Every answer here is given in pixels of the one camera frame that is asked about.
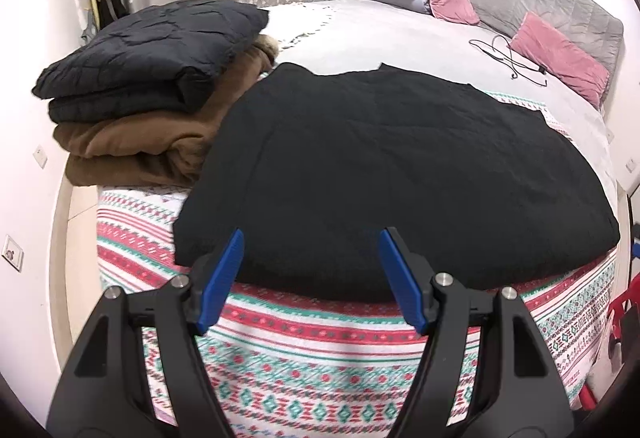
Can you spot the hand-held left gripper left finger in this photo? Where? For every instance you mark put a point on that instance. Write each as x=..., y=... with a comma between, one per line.
x=222, y=278

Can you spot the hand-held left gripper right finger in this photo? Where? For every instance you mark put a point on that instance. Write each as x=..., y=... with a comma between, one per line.
x=400, y=283

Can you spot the black button-up coat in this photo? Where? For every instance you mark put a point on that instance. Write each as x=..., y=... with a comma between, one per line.
x=400, y=168

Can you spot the patterned red green blanket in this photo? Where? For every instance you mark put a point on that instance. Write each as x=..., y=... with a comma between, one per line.
x=320, y=343

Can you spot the folded brown coat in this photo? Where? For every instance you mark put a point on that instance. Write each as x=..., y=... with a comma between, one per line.
x=140, y=138

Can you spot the red plastic stool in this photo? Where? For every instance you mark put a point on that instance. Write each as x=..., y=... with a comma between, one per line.
x=622, y=307

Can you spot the folded black padded jacket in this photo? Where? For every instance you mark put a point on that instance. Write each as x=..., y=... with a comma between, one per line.
x=150, y=43

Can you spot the grey bed sheet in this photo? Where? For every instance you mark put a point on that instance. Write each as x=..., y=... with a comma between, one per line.
x=375, y=33

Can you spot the white fringed throw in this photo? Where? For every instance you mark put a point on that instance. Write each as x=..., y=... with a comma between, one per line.
x=297, y=37

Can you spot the white wall socket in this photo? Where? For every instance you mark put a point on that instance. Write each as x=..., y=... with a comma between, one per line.
x=40, y=157
x=629, y=165
x=12, y=252

